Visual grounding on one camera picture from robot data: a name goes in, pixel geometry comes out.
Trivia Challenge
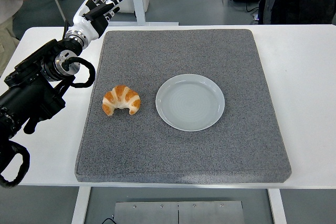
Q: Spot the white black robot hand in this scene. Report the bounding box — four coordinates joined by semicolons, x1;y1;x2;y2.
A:
68;0;128;41

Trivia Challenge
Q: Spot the golden croissant bread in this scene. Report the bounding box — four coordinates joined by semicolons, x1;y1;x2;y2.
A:
102;84;141;116

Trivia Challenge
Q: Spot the grey speckled mat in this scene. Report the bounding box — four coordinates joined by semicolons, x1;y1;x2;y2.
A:
75;28;292;185

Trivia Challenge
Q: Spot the white table leg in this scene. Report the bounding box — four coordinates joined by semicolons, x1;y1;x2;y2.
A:
267;188;287;224
71;186;92;224

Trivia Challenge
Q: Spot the pale grey round plate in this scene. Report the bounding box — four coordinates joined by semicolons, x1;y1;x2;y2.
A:
155;73;226;132

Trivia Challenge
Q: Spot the grey metal plate with screws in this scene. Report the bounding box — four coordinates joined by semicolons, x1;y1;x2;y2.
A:
113;200;245;224

